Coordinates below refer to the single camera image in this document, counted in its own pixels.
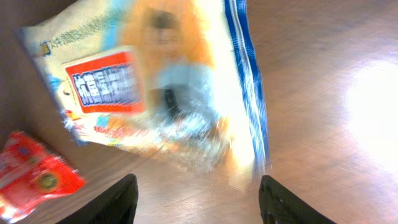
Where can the red candy bag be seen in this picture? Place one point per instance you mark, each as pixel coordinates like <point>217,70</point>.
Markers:
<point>32,174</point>

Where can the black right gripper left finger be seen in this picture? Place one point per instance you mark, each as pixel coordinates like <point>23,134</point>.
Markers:
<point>116,205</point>

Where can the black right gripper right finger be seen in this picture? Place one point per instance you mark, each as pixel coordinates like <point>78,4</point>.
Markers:
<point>278,205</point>

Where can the yellow wet wipes pack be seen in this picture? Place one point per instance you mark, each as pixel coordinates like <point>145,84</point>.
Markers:
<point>176,80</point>

